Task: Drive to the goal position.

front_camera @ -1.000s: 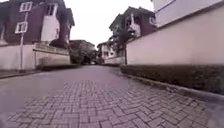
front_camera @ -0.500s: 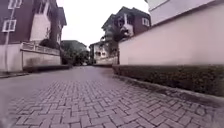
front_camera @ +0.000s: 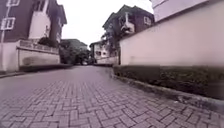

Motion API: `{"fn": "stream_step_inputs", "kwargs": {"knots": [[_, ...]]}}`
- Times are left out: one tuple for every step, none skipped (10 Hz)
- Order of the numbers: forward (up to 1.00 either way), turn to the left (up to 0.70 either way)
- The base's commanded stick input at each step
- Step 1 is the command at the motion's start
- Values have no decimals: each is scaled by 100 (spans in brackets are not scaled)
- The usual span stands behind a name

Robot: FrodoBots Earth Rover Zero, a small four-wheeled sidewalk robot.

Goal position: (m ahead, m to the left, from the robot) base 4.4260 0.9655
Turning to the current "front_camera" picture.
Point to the dark brick building white windows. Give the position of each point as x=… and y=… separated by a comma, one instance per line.
x=23, y=16

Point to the low pale wall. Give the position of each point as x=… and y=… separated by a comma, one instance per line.
x=107, y=60

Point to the low dark green hedge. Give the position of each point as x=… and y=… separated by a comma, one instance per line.
x=173, y=78

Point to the pale building with dark roof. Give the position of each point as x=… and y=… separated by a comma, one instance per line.
x=98, y=50

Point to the pale wall with balustrade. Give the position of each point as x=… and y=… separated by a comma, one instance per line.
x=33, y=56

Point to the grey brick paved road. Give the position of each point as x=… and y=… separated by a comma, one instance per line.
x=76, y=100

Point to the dark green trees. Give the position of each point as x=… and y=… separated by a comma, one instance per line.
x=71, y=53

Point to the dark bush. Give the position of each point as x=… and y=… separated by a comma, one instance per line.
x=47, y=41

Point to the grey stone kerb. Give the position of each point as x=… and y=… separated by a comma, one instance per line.
x=160, y=90

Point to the low dark hedge strip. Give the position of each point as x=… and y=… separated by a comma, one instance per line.
x=43, y=67

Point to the dark building with balcony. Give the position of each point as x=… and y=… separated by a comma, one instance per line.
x=130, y=21

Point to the pale plastered boundary wall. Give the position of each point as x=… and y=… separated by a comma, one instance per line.
x=173, y=43

